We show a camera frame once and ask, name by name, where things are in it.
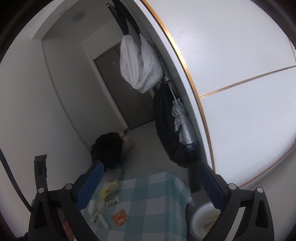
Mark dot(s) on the black backpack on floor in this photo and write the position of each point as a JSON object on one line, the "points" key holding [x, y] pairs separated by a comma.
{"points": [[107, 149]]}

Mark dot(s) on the teal plaid tablecloth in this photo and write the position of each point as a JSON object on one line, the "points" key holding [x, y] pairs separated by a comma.
{"points": [[154, 204]]}

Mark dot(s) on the white cream tube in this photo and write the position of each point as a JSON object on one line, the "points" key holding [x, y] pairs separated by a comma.
{"points": [[103, 221]]}

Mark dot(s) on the yellow wrapper with drawing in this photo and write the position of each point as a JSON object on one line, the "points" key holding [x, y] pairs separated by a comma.
{"points": [[109, 189]]}

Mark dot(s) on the white trash bin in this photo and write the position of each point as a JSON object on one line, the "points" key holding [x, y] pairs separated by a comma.
{"points": [[203, 219]]}

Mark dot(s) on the grey entrance door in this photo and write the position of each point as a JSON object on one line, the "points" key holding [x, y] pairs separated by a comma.
{"points": [[134, 107]]}

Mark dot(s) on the white hanging bag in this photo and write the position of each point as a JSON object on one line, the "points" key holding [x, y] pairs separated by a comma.
{"points": [[139, 65]]}

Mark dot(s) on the grey plastic parcel bag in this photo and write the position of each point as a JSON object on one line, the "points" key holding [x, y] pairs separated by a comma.
{"points": [[112, 175]]}

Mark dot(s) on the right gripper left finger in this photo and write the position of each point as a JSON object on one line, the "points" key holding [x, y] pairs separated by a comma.
{"points": [[45, 222]]}

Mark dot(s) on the black hanging jacket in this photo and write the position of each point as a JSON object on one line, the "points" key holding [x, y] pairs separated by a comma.
{"points": [[164, 121]]}

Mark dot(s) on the silver folded umbrella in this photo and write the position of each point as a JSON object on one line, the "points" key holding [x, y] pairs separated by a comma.
{"points": [[182, 124]]}

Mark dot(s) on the green patterned wrapper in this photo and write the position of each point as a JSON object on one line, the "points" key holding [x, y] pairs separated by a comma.
{"points": [[113, 201]]}

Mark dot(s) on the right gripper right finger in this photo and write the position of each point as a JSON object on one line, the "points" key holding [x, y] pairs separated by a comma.
{"points": [[256, 222]]}

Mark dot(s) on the orange snack packet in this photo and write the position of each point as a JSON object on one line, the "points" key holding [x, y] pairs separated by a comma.
{"points": [[120, 218]]}

